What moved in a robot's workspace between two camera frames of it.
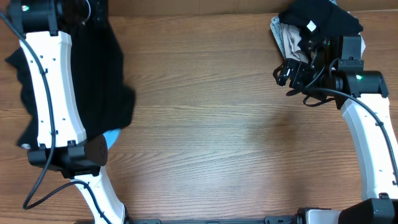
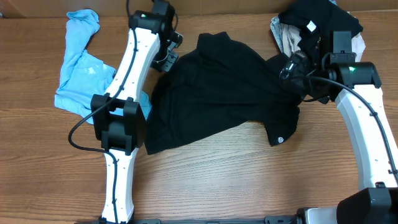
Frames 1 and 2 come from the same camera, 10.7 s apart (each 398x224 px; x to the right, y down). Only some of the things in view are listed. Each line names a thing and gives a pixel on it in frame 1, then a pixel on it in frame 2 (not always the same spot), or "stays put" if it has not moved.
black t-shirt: [106, 96] → [221, 86]
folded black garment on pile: [317, 20] stays put
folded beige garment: [291, 35] stays put
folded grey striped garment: [276, 30] stays put
